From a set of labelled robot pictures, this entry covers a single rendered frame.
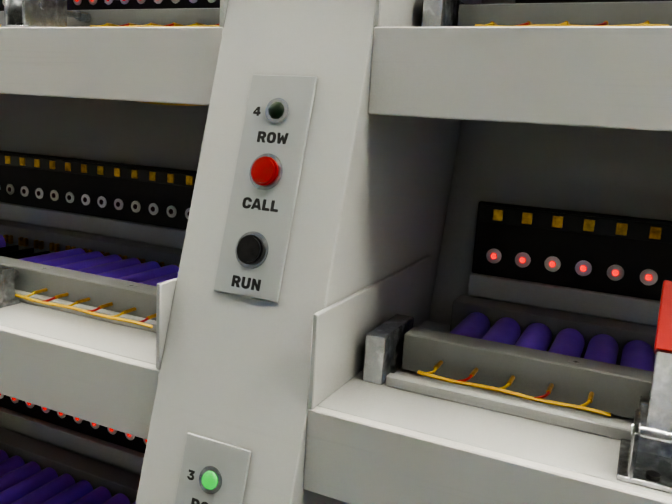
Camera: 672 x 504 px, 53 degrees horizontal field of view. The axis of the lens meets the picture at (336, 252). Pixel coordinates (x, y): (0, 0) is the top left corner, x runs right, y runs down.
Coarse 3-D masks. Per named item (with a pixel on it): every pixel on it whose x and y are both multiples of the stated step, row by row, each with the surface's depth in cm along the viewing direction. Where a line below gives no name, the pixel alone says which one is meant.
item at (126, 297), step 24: (0, 264) 50; (24, 264) 51; (24, 288) 50; (48, 288) 49; (72, 288) 48; (96, 288) 47; (120, 288) 46; (144, 288) 46; (120, 312) 46; (144, 312) 45
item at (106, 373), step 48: (144, 240) 62; (0, 336) 43; (48, 336) 42; (96, 336) 43; (144, 336) 43; (0, 384) 44; (48, 384) 42; (96, 384) 40; (144, 384) 39; (144, 432) 39
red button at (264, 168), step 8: (256, 160) 36; (264, 160) 36; (272, 160) 36; (256, 168) 36; (264, 168) 36; (272, 168) 36; (256, 176) 36; (264, 176) 36; (272, 176) 36; (264, 184) 36
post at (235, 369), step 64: (256, 0) 38; (320, 0) 37; (256, 64) 38; (320, 64) 36; (320, 128) 36; (384, 128) 39; (448, 128) 50; (320, 192) 35; (384, 192) 40; (448, 192) 53; (192, 256) 38; (320, 256) 35; (384, 256) 41; (192, 320) 37; (256, 320) 36; (192, 384) 37; (256, 384) 35; (256, 448) 35
